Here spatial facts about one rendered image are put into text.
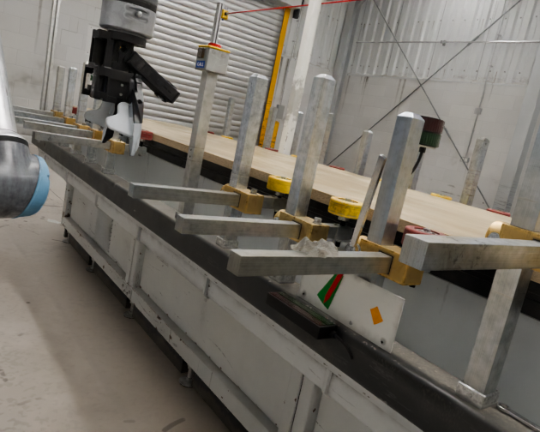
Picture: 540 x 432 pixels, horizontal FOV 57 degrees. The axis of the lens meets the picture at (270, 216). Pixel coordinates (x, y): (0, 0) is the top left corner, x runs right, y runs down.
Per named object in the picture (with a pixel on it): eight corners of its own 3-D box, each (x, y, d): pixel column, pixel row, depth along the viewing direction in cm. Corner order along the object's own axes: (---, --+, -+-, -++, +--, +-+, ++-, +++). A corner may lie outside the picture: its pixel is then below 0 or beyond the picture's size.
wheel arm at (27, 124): (23, 130, 206) (25, 120, 206) (22, 129, 209) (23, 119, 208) (125, 145, 233) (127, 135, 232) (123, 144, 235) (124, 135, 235)
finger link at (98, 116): (75, 128, 95) (90, 91, 90) (106, 133, 99) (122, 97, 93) (78, 140, 93) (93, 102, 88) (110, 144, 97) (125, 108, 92)
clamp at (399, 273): (402, 286, 85) (410, 258, 84) (347, 260, 95) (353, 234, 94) (423, 285, 88) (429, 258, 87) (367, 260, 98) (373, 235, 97)
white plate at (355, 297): (388, 353, 86) (403, 299, 84) (296, 295, 106) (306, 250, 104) (391, 353, 86) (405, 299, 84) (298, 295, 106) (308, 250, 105)
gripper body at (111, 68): (80, 98, 88) (89, 27, 86) (127, 106, 94) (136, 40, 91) (93, 101, 82) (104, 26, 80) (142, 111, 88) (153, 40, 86)
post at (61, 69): (49, 149, 288) (59, 64, 279) (47, 148, 291) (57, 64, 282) (55, 150, 290) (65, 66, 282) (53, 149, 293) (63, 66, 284)
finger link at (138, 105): (125, 131, 86) (121, 88, 89) (135, 133, 87) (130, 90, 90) (135, 117, 83) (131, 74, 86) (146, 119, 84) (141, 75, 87)
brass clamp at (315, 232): (305, 248, 104) (310, 225, 103) (268, 229, 114) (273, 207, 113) (327, 248, 108) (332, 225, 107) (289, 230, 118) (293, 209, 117)
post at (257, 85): (222, 257, 132) (257, 73, 124) (215, 253, 135) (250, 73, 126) (233, 257, 134) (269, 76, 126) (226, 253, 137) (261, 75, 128)
